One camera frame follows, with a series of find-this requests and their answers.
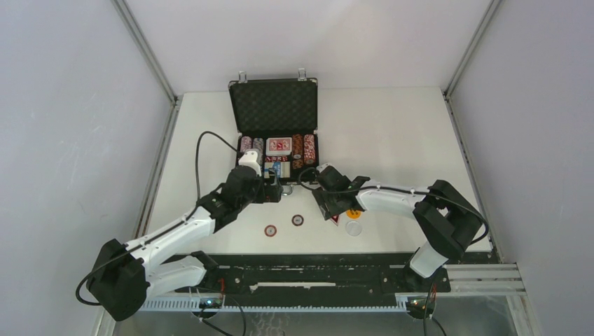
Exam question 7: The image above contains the controller board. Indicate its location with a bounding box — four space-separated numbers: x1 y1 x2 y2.
199 298 223 309
406 297 435 311

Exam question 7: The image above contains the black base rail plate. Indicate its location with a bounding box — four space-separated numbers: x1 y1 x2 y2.
174 251 501 308

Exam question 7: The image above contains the left mixed chip stack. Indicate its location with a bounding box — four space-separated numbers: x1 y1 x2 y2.
240 136 253 153

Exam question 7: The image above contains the red playing card deck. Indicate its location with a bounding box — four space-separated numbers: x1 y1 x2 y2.
265 137 293 156

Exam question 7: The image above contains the mixed chip stack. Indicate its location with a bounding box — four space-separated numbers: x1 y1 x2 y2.
240 136 253 153
252 138 264 154

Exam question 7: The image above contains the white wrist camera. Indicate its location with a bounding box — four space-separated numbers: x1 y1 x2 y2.
316 163 332 172
238 148 263 176

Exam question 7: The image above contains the red triangular all-in button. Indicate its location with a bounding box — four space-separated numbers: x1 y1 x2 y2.
330 215 340 226

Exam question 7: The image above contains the white cable duct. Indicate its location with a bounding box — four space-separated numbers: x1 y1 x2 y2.
139 295 408 313

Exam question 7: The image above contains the orange black poker chip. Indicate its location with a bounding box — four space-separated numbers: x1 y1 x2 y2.
291 214 304 226

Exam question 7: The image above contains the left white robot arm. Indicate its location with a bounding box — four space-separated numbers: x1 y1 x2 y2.
75 166 283 321

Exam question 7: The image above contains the orange big blind button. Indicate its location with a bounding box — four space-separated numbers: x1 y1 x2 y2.
345 209 362 220

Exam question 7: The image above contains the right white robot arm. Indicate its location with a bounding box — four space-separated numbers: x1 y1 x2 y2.
304 164 489 291

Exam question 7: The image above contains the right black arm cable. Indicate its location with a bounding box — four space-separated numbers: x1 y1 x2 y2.
298 167 490 246

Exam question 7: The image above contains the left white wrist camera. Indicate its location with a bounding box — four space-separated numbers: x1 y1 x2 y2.
238 148 263 176

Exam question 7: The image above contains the black aluminium poker case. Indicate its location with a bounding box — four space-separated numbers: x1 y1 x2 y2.
228 69 320 185

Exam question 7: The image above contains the orange chip stack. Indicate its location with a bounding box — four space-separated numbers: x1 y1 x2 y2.
291 134 304 169

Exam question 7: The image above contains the clear dealer button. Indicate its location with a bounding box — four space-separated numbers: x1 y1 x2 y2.
345 220 363 237

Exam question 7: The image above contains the left controller board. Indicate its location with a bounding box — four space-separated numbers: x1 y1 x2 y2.
199 298 223 309

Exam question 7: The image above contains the right controller board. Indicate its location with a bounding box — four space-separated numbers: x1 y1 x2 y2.
406 297 435 311

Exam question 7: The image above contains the red poker chip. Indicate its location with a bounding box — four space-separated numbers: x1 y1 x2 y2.
264 225 277 237

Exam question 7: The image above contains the red white chip stack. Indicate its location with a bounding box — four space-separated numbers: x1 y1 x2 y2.
303 134 316 165

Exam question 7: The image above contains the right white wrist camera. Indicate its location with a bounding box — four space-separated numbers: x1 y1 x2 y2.
316 163 332 172

